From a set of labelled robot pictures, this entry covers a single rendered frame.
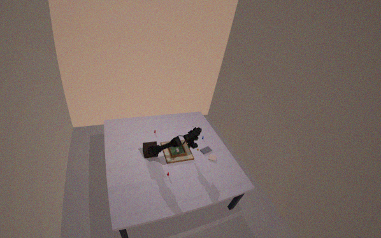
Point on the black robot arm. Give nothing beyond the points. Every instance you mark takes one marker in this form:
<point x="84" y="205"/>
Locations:
<point x="175" y="142"/>

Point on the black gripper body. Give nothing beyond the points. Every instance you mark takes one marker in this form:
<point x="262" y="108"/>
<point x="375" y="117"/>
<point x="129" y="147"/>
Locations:
<point x="192" y="143"/>

